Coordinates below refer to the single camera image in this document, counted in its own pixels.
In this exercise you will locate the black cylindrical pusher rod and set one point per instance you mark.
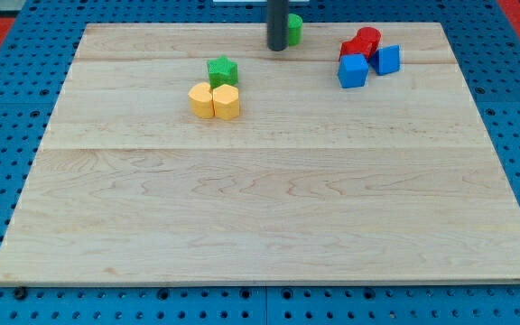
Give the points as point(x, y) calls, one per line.
point(277, 24)

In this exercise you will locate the green circle block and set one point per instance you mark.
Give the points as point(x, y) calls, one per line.
point(295, 23)

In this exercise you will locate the red circle block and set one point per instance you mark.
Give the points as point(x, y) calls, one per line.
point(369, 37)

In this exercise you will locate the green star block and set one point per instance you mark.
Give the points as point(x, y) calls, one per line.
point(222, 70)

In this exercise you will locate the red star block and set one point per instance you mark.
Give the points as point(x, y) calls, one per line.
point(356, 46)

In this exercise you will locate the blue cube block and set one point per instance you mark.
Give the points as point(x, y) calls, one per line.
point(353, 71)

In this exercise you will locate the yellow hexagon block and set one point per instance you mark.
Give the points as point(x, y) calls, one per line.
point(226, 102)

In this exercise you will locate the yellow heart block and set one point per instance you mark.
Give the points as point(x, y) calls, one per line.
point(201, 100)

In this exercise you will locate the blue triangle block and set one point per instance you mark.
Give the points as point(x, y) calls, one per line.
point(386, 60)

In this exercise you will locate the light wooden board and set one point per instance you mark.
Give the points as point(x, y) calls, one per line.
point(393, 183)

